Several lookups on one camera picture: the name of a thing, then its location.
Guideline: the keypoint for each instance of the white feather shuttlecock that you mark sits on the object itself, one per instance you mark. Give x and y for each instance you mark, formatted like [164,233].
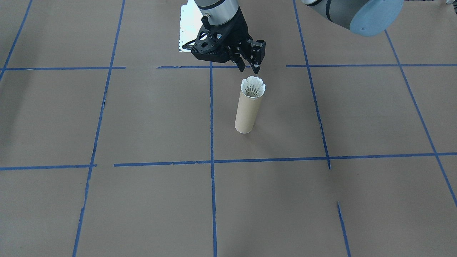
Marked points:
[252,87]

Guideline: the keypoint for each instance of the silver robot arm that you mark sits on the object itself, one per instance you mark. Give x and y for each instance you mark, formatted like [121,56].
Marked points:
[357,14]

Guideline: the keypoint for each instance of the brown cardboard tube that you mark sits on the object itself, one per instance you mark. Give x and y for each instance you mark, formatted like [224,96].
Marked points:
[245,116]

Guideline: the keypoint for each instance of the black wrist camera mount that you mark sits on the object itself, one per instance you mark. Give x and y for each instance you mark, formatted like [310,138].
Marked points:
[209,48]

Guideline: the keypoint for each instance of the white metal base plate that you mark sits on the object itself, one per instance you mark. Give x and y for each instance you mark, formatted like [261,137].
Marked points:
[187,28]

